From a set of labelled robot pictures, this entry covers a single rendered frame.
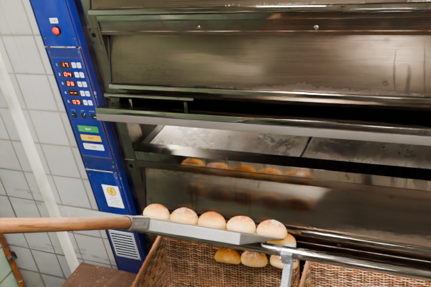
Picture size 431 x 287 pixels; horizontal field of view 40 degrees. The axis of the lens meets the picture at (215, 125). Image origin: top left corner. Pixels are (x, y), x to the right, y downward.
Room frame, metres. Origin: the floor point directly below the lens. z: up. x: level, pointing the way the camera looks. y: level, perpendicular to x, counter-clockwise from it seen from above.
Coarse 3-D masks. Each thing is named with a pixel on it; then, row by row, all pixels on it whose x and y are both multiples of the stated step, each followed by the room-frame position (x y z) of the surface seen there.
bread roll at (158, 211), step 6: (156, 204) 1.68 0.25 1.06; (144, 210) 1.68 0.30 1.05; (150, 210) 1.66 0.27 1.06; (156, 210) 1.65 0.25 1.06; (162, 210) 1.65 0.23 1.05; (144, 216) 1.66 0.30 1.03; (150, 216) 1.65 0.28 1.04; (156, 216) 1.64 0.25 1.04; (162, 216) 1.64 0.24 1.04; (168, 216) 1.64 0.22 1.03
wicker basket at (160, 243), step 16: (160, 240) 1.79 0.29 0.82; (176, 240) 1.78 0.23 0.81; (160, 256) 1.77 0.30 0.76; (176, 256) 1.77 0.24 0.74; (192, 256) 1.73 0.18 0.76; (208, 256) 1.70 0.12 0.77; (144, 272) 1.66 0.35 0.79; (160, 272) 1.74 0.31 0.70; (176, 272) 1.75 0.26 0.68; (208, 272) 1.69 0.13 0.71; (224, 272) 1.66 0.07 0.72; (256, 272) 1.60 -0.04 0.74; (272, 272) 1.57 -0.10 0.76
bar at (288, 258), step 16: (192, 240) 1.34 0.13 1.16; (208, 240) 1.31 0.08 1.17; (288, 256) 1.19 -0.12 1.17; (304, 256) 1.18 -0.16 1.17; (320, 256) 1.16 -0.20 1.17; (336, 256) 1.15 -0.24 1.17; (352, 256) 1.14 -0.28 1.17; (288, 272) 1.18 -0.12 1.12; (384, 272) 1.08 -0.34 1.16; (400, 272) 1.06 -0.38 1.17; (416, 272) 1.04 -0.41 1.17
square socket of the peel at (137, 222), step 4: (124, 216) 1.23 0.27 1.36; (128, 216) 1.24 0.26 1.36; (132, 216) 1.25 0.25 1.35; (136, 216) 1.26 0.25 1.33; (140, 216) 1.28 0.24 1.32; (132, 220) 1.22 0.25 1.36; (136, 220) 1.23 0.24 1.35; (140, 220) 1.24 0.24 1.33; (144, 220) 1.26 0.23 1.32; (148, 220) 1.27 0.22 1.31; (132, 224) 1.21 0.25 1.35; (136, 224) 1.22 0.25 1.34; (140, 224) 1.24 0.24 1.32; (144, 224) 1.25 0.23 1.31; (148, 224) 1.27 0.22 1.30; (128, 228) 1.21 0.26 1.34; (132, 228) 1.21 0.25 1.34; (136, 228) 1.22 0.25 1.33; (140, 228) 1.24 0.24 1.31; (144, 228) 1.25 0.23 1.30
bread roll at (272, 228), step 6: (264, 222) 1.48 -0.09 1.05; (270, 222) 1.47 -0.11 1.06; (276, 222) 1.47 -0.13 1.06; (258, 228) 1.48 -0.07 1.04; (264, 228) 1.46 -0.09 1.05; (270, 228) 1.45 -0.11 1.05; (276, 228) 1.45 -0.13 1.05; (282, 228) 1.45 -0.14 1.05; (258, 234) 1.47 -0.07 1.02; (264, 234) 1.45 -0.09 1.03; (270, 234) 1.44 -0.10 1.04; (276, 234) 1.43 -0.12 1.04; (282, 234) 1.43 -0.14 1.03
